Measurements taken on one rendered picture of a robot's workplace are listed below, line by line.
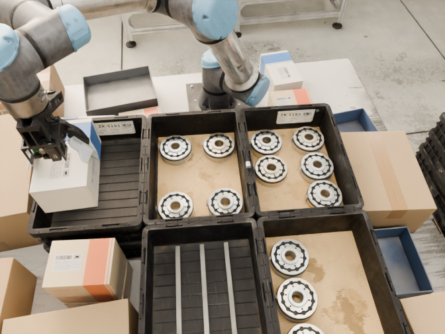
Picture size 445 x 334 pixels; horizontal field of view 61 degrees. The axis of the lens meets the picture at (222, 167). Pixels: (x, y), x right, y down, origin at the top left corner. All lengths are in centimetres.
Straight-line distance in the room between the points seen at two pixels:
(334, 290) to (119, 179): 71
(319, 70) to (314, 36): 145
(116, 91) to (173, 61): 136
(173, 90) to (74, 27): 96
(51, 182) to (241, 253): 52
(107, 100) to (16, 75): 90
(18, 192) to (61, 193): 35
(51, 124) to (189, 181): 50
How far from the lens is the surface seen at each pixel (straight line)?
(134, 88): 161
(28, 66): 72
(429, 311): 106
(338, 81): 175
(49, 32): 73
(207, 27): 94
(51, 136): 82
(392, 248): 132
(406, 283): 129
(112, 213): 117
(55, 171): 90
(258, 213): 101
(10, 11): 82
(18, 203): 120
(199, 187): 117
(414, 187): 127
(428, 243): 139
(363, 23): 348
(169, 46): 306
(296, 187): 119
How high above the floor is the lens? 182
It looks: 55 degrees down
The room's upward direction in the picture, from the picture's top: straight up
